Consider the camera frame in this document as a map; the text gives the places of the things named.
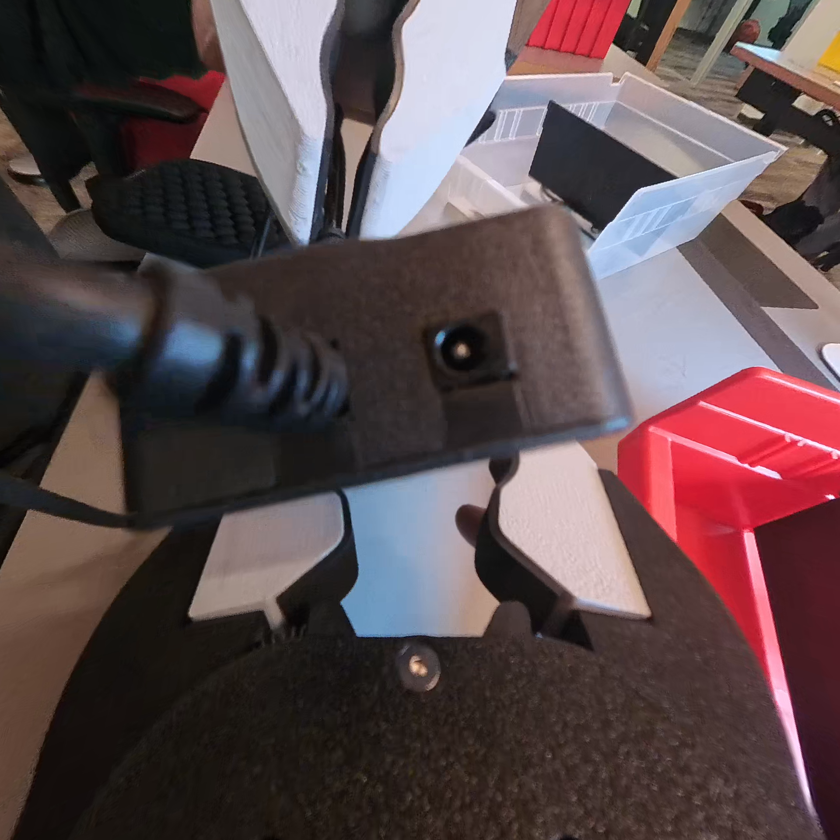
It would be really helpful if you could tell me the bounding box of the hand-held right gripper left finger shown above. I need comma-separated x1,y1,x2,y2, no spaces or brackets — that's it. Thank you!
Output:
189,491,361,634

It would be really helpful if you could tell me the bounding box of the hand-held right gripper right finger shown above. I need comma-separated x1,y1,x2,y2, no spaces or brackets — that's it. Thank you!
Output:
474,440,652,651

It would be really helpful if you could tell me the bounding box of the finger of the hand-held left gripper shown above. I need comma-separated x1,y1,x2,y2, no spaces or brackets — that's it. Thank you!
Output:
210,0,347,245
348,0,519,238

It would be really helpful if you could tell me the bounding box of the grey usb hub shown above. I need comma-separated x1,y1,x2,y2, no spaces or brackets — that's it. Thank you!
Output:
118,205,636,531

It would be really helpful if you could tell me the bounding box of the black hub cable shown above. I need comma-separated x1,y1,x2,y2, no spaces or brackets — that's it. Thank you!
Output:
0,255,352,434

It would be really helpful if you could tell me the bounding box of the red tote bin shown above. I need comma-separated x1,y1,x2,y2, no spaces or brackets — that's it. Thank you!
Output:
121,69,227,173

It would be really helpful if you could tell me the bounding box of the red crate with yellow lid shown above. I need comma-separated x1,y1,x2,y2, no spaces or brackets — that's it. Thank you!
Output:
525,0,632,60

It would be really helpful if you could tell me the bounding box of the red plastic bin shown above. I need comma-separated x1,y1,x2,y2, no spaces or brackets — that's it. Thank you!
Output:
617,366,840,840

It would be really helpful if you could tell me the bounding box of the black flat panel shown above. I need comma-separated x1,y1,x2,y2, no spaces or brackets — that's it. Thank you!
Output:
528,100,678,232

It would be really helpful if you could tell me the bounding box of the wooden edged table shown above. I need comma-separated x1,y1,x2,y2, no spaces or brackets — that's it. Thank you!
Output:
508,45,664,86

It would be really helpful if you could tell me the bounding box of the clear plastic organizer box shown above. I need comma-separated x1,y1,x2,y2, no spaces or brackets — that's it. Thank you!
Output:
420,71,788,282

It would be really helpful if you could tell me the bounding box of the person's black jacket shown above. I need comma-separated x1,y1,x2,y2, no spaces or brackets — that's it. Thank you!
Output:
0,177,89,565

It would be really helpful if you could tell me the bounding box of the brown top table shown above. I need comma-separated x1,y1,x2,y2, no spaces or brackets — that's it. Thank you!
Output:
730,41,840,158

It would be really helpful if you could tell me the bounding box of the wooden post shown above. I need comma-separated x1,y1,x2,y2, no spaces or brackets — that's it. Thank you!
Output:
646,0,691,70

